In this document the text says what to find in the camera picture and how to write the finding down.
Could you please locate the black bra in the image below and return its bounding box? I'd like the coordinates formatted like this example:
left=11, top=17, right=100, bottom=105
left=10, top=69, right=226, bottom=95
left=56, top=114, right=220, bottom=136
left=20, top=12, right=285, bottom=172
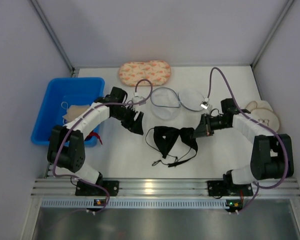
left=144, top=126, right=199, bottom=168

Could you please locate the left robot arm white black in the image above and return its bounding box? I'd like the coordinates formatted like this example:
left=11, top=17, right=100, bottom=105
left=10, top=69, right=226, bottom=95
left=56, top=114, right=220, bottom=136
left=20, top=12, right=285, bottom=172
left=47, top=87, right=144, bottom=188

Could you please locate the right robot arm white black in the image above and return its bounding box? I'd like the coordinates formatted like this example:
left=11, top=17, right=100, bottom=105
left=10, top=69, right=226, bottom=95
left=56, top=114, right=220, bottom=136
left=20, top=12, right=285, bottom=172
left=192, top=98, right=295, bottom=186

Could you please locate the red bra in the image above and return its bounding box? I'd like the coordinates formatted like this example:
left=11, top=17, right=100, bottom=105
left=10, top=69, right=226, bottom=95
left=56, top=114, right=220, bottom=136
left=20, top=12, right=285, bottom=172
left=48, top=131, right=103, bottom=146

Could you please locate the floral patterned laundry bag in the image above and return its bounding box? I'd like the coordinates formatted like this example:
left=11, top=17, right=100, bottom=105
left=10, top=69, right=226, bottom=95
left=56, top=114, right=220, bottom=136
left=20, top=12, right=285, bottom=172
left=118, top=60, right=172, bottom=87

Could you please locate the beige bra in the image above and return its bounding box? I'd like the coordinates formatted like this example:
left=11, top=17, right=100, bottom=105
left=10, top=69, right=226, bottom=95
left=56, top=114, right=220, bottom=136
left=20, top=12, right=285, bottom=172
left=61, top=101, right=90, bottom=124

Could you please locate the blue plastic bin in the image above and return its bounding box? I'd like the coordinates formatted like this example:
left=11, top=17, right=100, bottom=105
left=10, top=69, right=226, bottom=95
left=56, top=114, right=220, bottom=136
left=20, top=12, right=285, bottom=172
left=31, top=77, right=105, bottom=146

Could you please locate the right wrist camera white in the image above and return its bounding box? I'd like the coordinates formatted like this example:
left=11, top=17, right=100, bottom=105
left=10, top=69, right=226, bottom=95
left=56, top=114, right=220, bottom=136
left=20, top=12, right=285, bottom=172
left=200, top=98, right=211, bottom=112

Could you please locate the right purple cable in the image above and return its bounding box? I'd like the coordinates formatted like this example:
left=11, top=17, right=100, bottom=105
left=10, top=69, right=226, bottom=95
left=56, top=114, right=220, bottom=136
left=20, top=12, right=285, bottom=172
left=206, top=66, right=290, bottom=216

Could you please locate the purple cable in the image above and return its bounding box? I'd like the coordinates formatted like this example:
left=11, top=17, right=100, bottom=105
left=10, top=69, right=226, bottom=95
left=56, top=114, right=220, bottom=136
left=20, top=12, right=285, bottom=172
left=51, top=78, right=154, bottom=213
left=206, top=66, right=290, bottom=216

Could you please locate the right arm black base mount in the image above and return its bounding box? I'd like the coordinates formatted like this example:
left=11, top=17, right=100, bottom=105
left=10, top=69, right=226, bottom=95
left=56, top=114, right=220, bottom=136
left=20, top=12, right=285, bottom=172
left=207, top=180, right=254, bottom=198

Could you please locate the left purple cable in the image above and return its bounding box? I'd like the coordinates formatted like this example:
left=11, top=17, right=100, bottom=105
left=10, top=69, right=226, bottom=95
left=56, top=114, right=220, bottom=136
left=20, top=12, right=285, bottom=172
left=51, top=78, right=154, bottom=213

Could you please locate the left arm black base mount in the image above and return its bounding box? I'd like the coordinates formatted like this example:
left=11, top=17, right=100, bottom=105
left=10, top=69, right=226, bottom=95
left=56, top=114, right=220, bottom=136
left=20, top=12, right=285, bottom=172
left=75, top=180, right=120, bottom=197

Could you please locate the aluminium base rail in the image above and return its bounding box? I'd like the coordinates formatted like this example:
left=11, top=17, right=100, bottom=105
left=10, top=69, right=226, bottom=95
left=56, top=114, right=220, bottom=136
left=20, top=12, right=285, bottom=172
left=30, top=170, right=300, bottom=209

